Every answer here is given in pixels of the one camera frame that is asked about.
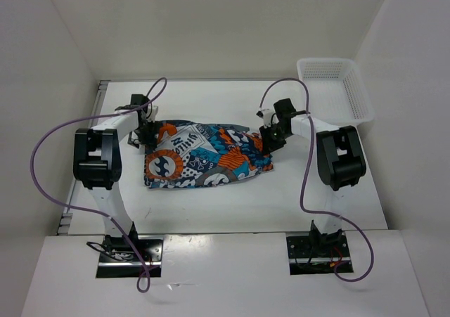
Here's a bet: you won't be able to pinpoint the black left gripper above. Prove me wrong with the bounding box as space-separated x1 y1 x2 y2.
127 119 160 150

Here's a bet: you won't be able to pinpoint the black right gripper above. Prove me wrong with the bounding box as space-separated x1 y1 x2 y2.
259 122 291 155

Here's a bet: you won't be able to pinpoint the colourful patterned shorts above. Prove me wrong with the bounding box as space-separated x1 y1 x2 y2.
143 119 274 189

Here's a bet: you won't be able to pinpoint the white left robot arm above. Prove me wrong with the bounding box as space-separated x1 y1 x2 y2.
73 94 159 261

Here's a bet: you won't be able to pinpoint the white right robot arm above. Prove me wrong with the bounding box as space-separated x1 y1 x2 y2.
257 98 366 256

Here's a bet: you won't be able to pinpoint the white plastic basket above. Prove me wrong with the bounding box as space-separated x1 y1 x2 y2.
297 58 375 126

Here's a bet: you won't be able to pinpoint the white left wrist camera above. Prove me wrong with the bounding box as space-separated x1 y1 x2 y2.
146 105 158 122

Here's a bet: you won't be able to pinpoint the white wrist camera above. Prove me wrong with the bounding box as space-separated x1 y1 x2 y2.
146 105 158 122
256 108 278 128

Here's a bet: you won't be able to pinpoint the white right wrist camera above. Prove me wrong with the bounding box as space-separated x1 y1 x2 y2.
256 108 278 128

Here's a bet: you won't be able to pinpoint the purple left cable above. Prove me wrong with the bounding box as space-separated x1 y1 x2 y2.
30 77 168 293

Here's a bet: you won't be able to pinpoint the purple cable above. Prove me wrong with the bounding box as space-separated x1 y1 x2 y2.
259 77 375 283
30 77 168 293

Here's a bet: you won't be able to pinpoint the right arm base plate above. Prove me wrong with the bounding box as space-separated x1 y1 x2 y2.
285 232 354 276

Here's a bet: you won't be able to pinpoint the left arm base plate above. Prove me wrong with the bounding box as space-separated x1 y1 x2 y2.
86 235 164 278

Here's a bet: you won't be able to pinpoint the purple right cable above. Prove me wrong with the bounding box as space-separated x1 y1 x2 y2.
259 77 375 283

